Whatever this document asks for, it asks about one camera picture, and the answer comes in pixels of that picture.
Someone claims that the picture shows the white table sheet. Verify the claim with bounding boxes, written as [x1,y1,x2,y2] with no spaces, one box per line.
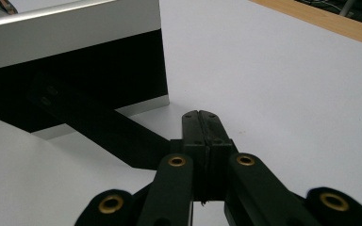
[0,0,362,226]

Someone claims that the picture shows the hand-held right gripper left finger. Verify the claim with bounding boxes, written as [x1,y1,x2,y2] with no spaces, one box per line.
[169,109,208,202]

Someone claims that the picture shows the white metal stand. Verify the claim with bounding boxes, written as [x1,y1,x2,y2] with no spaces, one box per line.
[338,0,357,17]

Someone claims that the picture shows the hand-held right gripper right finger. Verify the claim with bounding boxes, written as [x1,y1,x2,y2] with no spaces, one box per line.
[198,109,238,202]

